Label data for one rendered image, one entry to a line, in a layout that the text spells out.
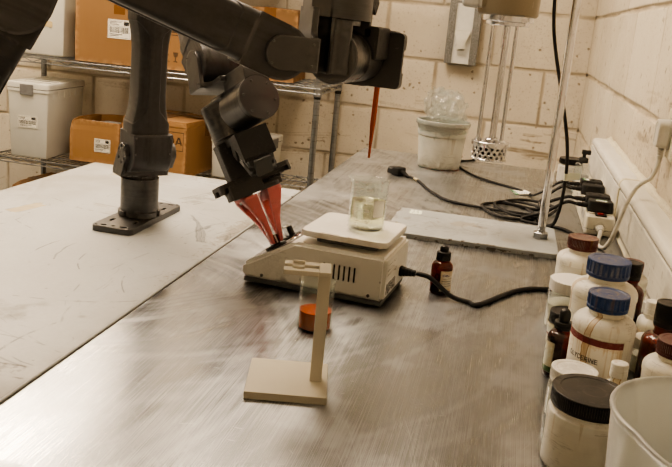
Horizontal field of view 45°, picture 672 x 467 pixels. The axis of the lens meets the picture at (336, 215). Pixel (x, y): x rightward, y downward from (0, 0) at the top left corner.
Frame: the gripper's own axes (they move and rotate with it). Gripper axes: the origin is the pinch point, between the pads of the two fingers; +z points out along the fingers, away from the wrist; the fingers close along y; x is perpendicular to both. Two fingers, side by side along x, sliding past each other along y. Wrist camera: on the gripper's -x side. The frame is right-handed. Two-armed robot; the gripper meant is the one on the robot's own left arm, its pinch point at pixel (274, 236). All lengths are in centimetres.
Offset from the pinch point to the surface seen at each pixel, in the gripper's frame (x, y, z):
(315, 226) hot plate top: -3.4, 4.9, 0.7
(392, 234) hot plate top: -6.8, 13.5, 5.5
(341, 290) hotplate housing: -6.4, 4.1, 9.5
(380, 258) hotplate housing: -10.2, 9.5, 7.3
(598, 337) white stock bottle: -38.0, 18.4, 19.7
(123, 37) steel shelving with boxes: 227, 23, -84
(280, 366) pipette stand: -26.0, -10.3, 11.0
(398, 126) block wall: 217, 116, -10
